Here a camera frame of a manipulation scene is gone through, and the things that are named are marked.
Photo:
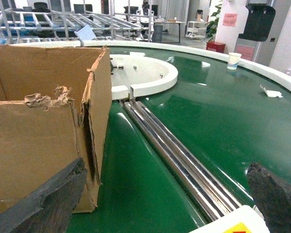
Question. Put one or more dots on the wooden office table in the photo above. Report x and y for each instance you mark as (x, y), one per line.
(179, 23)

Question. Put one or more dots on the yellow warning sticker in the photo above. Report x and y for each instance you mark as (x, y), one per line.
(238, 228)

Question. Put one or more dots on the white conveyor outer rim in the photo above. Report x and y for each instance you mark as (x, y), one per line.
(279, 77)

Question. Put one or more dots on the white paper cup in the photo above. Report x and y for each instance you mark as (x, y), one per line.
(233, 60)

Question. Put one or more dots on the steel conveyor rollers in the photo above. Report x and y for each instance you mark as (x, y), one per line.
(202, 187)

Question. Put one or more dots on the white conveyor centre disc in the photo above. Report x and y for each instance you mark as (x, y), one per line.
(135, 75)

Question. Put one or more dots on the metal roller shelf rack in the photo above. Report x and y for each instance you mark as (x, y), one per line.
(53, 20)

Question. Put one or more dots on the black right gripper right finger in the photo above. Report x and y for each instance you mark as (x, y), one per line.
(272, 196)

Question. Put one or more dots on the red box on floor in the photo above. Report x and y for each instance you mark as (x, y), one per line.
(215, 46)

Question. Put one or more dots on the white rolling cart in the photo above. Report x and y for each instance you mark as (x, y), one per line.
(196, 30)

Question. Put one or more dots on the green conveyor belt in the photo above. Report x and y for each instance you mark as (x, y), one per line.
(223, 117)

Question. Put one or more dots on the brown cardboard box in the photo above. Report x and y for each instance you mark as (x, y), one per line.
(54, 108)

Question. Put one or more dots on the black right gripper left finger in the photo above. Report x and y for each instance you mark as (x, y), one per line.
(48, 209)

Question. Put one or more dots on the white paper scrap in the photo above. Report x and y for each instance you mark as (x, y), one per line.
(271, 93)

